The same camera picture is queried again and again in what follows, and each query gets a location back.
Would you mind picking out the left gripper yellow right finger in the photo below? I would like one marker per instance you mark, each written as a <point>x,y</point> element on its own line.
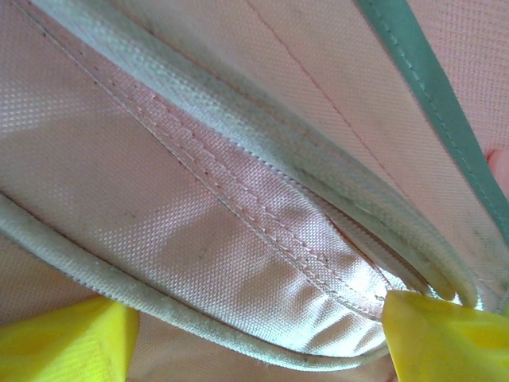
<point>449,346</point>

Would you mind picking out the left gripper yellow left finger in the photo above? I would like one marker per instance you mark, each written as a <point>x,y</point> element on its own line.
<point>63,346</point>

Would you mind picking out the pink student backpack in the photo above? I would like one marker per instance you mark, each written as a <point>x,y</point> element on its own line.
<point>199,199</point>

